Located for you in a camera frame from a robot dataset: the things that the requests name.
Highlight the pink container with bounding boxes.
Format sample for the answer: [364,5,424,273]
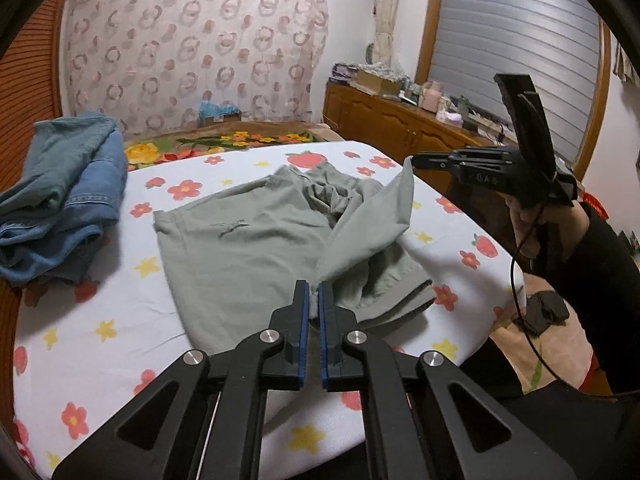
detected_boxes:
[422,80,444,112]

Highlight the wooden slatted panel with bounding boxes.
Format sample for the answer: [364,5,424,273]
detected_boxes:
[0,0,69,196]

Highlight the brown floral blanket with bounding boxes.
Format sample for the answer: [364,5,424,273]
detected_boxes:
[122,122,347,167]

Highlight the person's right hand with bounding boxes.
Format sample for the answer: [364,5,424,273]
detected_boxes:
[506,195,546,241]

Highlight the teal garment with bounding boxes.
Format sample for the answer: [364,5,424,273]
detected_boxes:
[0,111,119,221]

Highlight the wooden cabinet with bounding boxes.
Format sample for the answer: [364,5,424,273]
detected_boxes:
[322,81,521,170]

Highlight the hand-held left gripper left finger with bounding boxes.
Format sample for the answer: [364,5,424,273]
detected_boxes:
[52,280,310,480]

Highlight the circle pattern curtain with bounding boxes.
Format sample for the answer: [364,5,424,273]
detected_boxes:
[62,0,332,137]

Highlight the grey window blind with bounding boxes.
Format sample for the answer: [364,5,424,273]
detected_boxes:
[429,0,602,171]

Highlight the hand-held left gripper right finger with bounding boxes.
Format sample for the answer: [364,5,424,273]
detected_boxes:
[320,281,576,480]

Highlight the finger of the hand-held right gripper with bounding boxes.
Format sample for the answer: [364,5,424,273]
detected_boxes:
[411,147,521,171]
[450,160,518,187]

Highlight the blue tissue pack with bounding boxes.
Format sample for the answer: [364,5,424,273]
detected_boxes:
[197,101,242,128]

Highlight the blue denim garment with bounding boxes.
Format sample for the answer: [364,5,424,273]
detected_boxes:
[0,127,129,288]

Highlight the black pouch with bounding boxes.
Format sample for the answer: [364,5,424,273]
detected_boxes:
[524,290,571,337]

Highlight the white flower print bedsheet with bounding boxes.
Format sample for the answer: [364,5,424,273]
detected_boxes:
[10,139,527,480]

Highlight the grey-green pants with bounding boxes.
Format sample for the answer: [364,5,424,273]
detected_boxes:
[152,157,435,356]

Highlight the beige lace curtain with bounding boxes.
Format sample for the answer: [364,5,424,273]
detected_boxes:
[371,0,405,70]

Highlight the cardboard box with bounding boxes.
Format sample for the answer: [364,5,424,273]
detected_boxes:
[351,68,402,97]

